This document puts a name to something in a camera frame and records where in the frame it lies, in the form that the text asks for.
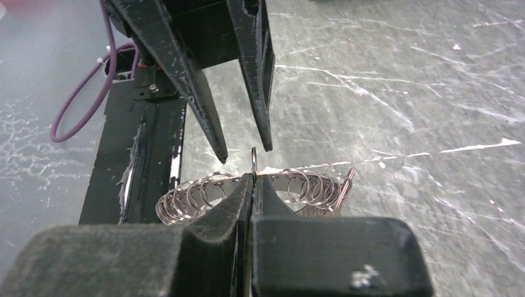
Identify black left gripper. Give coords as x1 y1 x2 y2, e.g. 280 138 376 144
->
111 0 275 164

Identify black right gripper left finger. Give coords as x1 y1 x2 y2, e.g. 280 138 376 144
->
1 174 254 296

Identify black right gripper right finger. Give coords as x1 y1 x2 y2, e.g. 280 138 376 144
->
251 184 434 296

